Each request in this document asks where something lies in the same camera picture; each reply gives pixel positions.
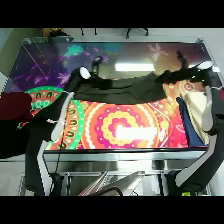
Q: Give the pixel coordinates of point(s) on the navy blue garment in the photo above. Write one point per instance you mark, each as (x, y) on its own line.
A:
(190, 128)

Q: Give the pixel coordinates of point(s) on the cream garment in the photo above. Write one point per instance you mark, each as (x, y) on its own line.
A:
(196, 110)

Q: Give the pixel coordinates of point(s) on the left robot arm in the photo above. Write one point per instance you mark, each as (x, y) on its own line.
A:
(62, 115)

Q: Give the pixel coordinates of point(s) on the black garment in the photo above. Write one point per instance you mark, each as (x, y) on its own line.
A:
(13, 140)

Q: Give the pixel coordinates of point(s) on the dark green shirt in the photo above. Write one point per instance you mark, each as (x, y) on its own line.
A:
(126, 90)

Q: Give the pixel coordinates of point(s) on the dark red garment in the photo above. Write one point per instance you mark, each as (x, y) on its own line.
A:
(15, 105)

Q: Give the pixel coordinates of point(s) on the silver frame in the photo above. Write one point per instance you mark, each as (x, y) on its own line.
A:
(126, 156)

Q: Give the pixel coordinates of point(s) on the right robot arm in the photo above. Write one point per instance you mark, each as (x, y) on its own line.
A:
(208, 110)

